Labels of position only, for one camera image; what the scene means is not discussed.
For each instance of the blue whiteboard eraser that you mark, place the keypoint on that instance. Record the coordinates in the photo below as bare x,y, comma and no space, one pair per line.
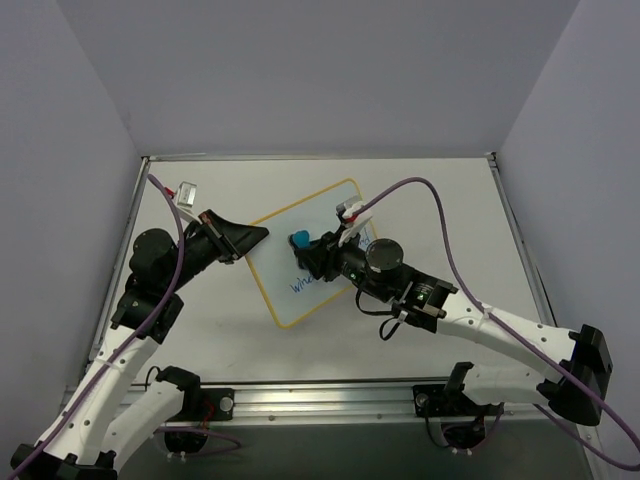
300,239

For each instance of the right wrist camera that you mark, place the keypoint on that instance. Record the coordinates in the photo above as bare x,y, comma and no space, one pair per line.
353,217

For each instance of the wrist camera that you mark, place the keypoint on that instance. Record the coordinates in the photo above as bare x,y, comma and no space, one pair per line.
184,199
353,217

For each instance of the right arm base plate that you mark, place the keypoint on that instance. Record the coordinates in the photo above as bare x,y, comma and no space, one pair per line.
435,400

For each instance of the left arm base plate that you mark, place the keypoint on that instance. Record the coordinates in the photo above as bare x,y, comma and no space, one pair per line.
214,405

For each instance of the aluminium front rail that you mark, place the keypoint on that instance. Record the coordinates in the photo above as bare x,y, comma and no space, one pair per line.
325,404

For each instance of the yellow framed whiteboard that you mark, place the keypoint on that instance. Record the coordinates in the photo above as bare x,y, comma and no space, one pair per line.
291,293

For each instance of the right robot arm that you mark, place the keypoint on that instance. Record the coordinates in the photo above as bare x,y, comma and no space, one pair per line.
566,370

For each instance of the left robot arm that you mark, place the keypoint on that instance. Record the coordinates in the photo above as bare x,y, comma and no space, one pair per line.
91,438

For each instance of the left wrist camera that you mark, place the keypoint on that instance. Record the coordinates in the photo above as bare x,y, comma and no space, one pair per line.
184,199

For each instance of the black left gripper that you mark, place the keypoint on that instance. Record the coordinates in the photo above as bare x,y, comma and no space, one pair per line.
218,238

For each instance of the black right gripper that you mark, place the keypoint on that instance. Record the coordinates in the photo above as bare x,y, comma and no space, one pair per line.
325,256

